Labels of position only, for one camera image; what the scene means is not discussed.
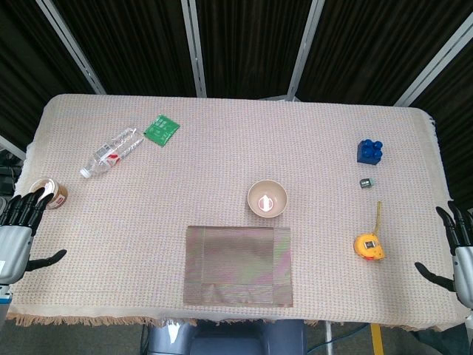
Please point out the yellow tape measure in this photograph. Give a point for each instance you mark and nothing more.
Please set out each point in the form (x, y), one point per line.
(369, 247)

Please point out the grey aluminium partition post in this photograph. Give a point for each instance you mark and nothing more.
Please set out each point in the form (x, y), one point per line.
(305, 48)
(74, 48)
(11, 146)
(196, 48)
(436, 66)

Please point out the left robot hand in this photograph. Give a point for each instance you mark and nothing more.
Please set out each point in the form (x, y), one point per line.
(15, 240)

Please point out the blue toy building block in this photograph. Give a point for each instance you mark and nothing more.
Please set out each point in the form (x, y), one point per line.
(369, 152)

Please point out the brown tape roll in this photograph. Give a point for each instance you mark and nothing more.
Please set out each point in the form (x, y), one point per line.
(57, 196)

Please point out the green sachet packet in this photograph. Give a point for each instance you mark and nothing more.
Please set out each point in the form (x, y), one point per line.
(161, 129)

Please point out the clear plastic water bottle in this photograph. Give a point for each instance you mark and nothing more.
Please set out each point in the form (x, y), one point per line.
(107, 155)

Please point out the black pleated curtain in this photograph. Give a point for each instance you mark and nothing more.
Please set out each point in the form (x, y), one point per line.
(251, 37)

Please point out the light brown bowl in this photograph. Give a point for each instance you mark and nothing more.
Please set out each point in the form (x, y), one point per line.
(267, 199)

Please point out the white table leg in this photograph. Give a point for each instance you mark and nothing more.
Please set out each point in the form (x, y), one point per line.
(327, 334)

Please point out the grey robot torso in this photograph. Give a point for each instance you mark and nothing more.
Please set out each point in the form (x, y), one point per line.
(229, 340)

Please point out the small dark binder clip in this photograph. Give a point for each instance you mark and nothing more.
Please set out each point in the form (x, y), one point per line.
(366, 183)

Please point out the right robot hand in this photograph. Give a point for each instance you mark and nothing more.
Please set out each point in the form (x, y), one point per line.
(465, 270)

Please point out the pink woven tablecloth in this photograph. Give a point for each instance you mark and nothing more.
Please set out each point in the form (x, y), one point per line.
(229, 148)

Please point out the brown woven placemat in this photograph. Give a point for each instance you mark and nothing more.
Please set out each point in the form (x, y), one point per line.
(236, 262)

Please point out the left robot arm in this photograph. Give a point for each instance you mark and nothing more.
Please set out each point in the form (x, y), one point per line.
(3, 296)

